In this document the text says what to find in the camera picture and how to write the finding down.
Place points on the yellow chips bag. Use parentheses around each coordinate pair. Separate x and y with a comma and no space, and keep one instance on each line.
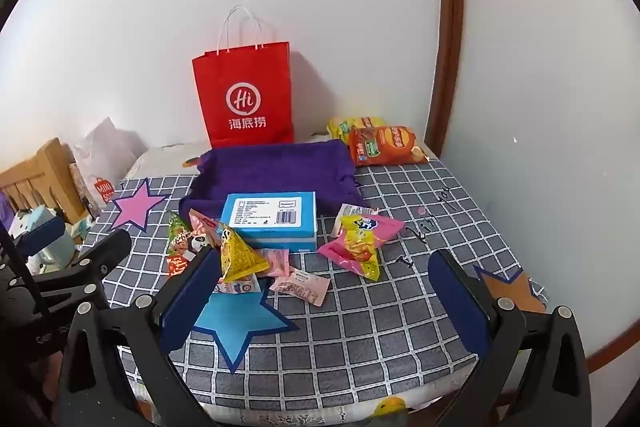
(345,127)

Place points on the pink panda snack packet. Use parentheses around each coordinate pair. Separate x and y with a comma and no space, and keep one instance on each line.
(202,232)

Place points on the white plastic bag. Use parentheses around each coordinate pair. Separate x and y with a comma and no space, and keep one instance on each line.
(100,152)

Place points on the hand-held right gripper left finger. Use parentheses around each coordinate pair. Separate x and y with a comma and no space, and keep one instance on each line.
(185,302)

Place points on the green snack packet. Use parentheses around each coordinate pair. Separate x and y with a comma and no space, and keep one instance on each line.
(176,237)

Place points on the yellow triangular snack packet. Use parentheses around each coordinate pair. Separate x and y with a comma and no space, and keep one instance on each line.
(240,257)

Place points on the pale pink labelled packet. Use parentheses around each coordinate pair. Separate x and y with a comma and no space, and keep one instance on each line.
(300,284)

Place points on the orange chips bag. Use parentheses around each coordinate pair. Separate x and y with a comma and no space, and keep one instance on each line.
(387,144)

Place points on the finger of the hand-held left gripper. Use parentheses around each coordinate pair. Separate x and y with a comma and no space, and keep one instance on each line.
(42,234)
(107,249)

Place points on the pink and yellow snack packet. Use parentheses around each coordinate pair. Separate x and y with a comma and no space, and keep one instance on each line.
(357,242)

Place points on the pale blue plush toy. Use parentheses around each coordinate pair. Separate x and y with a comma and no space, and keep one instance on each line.
(35,227)

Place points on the red paper bag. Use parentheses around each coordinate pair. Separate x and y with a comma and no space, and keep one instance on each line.
(240,72)

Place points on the blue tissue pack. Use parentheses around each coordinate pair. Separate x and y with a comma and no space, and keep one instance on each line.
(270,217)

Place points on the pink peach snack packet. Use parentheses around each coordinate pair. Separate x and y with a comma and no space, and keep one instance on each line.
(275,261)

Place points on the brown wooden door frame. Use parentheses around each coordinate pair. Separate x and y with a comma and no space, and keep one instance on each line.
(450,32)

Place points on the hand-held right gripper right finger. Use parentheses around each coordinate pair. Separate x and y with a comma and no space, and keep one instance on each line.
(457,307)

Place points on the grey checkered blanket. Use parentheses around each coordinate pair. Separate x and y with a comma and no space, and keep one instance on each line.
(375,332)

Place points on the purple towel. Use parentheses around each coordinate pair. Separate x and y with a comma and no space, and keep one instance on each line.
(280,172)

